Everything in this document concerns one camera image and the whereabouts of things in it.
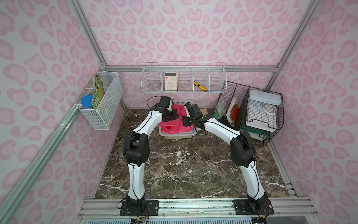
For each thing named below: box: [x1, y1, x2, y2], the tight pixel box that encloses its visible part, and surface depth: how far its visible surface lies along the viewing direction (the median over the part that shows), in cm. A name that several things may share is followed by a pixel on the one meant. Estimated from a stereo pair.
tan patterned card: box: [199, 108, 209, 116], surface depth 120 cm
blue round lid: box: [80, 94, 94, 109], surface depth 66 cm
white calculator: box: [164, 71, 178, 91], surface depth 95 cm
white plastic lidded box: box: [245, 89, 283, 133], surface depth 93 cm
